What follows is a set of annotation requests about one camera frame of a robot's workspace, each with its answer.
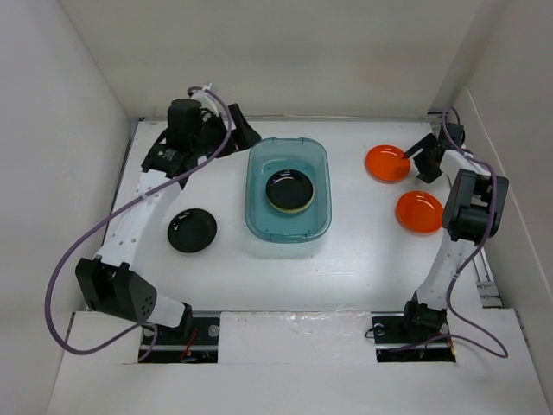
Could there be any green plate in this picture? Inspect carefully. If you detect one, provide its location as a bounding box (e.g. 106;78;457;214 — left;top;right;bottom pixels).
269;201;312;214

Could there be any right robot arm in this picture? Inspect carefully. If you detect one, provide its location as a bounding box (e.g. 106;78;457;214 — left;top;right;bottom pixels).
399;121;510;343

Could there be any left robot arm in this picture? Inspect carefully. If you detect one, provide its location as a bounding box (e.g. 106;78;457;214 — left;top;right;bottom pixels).
75;95;261;343

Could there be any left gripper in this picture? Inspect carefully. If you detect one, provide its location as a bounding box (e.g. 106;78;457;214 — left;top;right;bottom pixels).
191;105;260;160

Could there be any orange plate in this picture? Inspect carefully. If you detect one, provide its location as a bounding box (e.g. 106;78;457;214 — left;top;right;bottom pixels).
395;191;443;234
365;144;411;183

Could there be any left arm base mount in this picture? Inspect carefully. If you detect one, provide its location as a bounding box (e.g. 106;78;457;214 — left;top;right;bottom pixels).
138;311;221;364

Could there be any black plate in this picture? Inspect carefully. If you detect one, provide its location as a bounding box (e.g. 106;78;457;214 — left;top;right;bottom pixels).
167;208;218;253
265;169;315;208

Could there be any teal transparent plastic bin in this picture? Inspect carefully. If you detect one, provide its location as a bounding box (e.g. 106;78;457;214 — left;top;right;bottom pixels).
245;137;332;244

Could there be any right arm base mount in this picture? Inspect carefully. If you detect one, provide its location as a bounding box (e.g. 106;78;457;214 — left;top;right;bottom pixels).
365;312;456;363

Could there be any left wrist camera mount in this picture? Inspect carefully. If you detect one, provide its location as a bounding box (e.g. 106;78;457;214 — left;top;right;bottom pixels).
187;82;222;116

